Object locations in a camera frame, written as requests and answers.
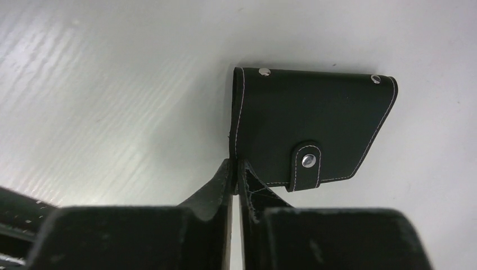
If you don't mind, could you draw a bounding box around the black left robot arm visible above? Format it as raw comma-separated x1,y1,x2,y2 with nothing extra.
1,187,56,269

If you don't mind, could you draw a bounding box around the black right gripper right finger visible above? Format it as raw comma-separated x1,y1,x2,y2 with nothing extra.
237,160,432,269

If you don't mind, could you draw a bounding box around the black leather card holder wallet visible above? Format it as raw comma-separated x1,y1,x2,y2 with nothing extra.
229,67,398,192

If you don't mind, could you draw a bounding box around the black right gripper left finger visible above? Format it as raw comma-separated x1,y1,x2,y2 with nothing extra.
26,160,232,269

